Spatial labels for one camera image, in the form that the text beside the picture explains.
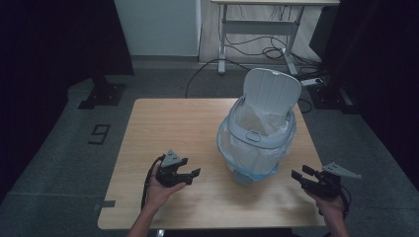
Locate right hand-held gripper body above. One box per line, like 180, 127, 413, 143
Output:
309, 161, 362, 200

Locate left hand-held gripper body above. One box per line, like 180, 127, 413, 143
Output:
155, 149, 194, 189

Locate clear plastic bin liner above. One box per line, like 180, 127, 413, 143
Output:
216, 103, 297, 183

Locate grey white lidded trash can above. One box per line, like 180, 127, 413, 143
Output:
215, 67, 302, 188

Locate person's right hand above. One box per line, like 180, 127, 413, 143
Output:
305, 192, 348, 225

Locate person's left hand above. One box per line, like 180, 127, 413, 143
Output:
144, 167, 188, 212

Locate grey tape strip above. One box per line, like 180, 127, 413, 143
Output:
93, 199, 117, 212

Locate black stand base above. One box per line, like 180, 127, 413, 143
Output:
77, 74, 127, 111
307, 82, 361, 116

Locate white power strip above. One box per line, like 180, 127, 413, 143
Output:
299, 77, 326, 88

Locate dark curtain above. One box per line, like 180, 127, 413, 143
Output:
308, 0, 419, 192
0, 0, 135, 201

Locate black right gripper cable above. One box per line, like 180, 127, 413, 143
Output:
338, 185, 353, 221

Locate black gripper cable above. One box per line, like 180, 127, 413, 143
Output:
338, 185, 353, 221
140, 154, 166, 211

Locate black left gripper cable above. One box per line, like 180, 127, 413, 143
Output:
140, 154, 166, 211

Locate black looped cable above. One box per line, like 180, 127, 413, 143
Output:
295, 97, 313, 115

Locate long black floor cable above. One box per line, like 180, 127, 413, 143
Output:
184, 57, 330, 99

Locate tangled black cables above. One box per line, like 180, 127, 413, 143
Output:
224, 6, 322, 67

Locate white desk frame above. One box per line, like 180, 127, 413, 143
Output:
210, 0, 341, 77

